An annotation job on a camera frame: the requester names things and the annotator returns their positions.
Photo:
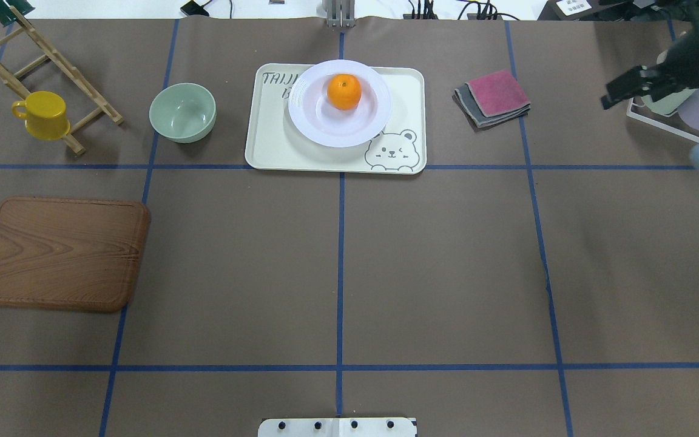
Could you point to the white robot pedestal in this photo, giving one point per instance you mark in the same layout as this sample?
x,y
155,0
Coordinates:
x,y
369,426

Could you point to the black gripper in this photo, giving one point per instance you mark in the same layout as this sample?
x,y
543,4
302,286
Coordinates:
x,y
691,59

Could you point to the green bowl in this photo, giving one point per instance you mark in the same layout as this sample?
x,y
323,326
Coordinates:
x,y
183,112

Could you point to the grey cloth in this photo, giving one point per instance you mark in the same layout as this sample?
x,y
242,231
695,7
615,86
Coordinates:
x,y
470,107

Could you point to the pink cloth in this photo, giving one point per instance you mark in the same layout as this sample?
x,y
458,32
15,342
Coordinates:
x,y
498,93

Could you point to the green cup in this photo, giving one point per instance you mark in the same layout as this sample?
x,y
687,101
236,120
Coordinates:
x,y
668,105

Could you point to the yellow mug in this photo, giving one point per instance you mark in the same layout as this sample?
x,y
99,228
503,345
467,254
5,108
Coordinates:
x,y
44,115

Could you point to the orange fruit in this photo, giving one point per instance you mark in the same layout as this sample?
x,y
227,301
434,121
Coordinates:
x,y
344,91

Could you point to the dark green mug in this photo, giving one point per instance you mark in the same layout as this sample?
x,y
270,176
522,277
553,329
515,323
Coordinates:
x,y
6,15

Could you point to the wooden cutting board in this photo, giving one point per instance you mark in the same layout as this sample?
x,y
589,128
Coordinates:
x,y
74,254

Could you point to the white cup rack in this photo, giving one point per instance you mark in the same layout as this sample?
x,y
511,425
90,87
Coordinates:
x,y
672,124

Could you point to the white round plate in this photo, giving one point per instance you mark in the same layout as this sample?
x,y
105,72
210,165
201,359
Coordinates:
x,y
315,117

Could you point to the aluminium frame post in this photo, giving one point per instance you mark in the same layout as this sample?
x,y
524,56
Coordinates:
x,y
340,13

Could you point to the cream bear tray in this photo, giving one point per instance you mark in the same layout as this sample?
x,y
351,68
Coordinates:
x,y
273,142

